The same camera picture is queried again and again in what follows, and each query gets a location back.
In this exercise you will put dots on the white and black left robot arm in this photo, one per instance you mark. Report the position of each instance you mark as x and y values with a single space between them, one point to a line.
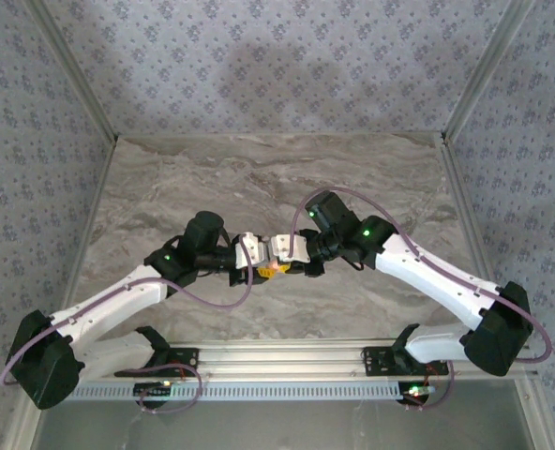
118 295

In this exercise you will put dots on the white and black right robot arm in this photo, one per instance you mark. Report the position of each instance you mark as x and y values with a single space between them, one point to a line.
437 276

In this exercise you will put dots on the black controller board green light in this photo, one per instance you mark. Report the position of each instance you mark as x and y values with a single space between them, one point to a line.
151 393
411 396

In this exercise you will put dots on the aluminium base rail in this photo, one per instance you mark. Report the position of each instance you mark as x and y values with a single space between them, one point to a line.
282 358

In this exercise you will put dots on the aluminium table side rail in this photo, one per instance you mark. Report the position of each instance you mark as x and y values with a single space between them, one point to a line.
96 206
468 220

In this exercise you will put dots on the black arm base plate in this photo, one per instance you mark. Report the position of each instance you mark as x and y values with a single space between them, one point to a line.
186 358
376 361

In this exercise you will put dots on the aluminium frame post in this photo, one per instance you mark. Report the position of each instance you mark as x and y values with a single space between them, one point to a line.
537 415
482 70
19 433
78 70

